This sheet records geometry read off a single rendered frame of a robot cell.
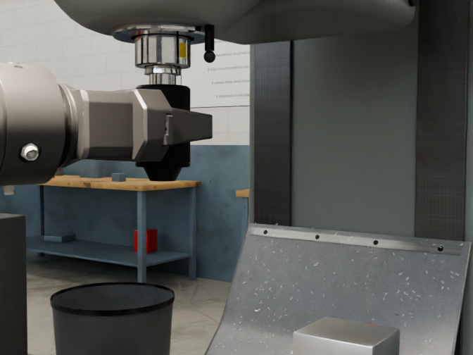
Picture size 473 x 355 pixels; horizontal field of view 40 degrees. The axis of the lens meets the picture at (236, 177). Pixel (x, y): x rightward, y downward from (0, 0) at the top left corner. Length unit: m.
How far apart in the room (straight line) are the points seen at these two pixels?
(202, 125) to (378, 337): 0.22
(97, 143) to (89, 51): 6.44
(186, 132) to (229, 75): 5.18
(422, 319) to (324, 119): 0.29
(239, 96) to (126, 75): 1.37
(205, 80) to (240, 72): 0.38
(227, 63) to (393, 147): 4.93
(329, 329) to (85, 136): 0.22
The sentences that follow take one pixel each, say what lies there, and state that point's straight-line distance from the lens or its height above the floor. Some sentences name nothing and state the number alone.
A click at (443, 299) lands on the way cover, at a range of 0.81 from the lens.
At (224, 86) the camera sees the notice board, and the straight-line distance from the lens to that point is 5.74.
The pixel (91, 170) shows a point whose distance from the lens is 6.36.
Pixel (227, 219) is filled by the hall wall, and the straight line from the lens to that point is 5.73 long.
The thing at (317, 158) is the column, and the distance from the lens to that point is 0.90.
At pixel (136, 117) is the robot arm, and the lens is 0.49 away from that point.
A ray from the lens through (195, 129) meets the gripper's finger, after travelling 0.54.
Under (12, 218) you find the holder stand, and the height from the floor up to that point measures 1.12.
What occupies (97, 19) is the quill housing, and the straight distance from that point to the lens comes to 0.53.
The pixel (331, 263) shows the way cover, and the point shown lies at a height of 1.06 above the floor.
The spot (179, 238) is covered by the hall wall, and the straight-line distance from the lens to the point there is 6.09.
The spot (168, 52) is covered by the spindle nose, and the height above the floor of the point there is 1.29.
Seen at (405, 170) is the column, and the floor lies 1.18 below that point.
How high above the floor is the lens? 1.22
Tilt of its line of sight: 3 degrees down
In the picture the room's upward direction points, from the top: straight up
